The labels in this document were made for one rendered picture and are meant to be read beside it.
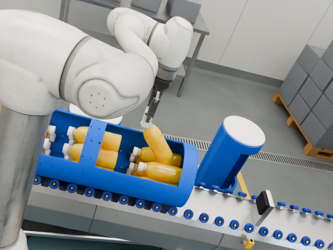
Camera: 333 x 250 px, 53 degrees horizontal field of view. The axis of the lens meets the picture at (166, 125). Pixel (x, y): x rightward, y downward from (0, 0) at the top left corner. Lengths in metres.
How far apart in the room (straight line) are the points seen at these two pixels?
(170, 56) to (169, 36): 0.07
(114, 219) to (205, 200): 0.46
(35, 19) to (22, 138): 0.23
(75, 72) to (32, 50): 0.08
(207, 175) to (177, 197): 0.84
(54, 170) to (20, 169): 0.62
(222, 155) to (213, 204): 0.47
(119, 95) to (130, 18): 0.59
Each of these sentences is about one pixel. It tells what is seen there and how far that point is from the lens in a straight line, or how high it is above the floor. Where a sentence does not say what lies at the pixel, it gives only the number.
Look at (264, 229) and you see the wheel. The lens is 1.69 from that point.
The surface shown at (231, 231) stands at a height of 0.92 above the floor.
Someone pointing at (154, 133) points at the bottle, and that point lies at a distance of 1.34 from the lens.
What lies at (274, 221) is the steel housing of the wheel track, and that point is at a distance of 1.83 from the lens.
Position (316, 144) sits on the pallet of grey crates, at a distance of 4.33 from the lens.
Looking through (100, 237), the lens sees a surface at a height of 0.15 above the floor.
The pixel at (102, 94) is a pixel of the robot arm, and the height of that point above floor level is 1.80.
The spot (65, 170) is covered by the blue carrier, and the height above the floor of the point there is 1.10.
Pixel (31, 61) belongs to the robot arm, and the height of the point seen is 1.79.
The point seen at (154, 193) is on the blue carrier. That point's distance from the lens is 1.39.
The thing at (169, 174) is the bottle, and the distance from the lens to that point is 1.40.
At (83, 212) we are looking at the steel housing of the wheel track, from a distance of 1.55.
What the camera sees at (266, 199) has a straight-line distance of 1.67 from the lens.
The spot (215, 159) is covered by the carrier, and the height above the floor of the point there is 0.82.
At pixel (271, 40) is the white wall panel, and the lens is 5.17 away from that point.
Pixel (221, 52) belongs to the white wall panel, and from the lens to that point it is 5.01.
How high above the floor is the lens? 2.10
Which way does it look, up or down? 35 degrees down
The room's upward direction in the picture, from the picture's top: 22 degrees clockwise
